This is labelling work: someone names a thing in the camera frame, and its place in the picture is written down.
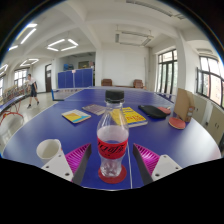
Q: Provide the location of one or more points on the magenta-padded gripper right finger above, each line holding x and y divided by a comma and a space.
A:
150, 160

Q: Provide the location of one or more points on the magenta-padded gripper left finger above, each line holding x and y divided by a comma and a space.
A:
76, 157

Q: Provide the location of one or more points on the clear red-labelled drink bottle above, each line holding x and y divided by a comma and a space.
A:
112, 146

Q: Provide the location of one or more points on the white paper cup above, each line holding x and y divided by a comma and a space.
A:
48, 150

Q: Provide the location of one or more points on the red table tennis paddle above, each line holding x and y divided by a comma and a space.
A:
177, 123
165, 110

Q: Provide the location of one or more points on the grey striped booklet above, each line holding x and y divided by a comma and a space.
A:
94, 109

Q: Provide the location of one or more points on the blue table tennis table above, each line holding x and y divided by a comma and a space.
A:
66, 94

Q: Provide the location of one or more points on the brown cardboard box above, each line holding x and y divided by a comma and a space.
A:
183, 105

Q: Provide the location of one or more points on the beige cabinet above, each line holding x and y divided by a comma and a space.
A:
215, 125
200, 108

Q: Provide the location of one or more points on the brown chair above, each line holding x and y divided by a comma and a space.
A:
106, 82
138, 84

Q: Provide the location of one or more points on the folded blue table tennis tables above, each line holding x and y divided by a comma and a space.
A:
75, 78

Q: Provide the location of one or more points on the person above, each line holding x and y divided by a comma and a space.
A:
32, 90

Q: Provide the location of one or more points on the dark door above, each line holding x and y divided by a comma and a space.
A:
48, 78

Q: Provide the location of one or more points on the ceiling lights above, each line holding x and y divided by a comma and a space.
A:
61, 43

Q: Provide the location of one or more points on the ceiling air conditioner unit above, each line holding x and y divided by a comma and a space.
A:
133, 38

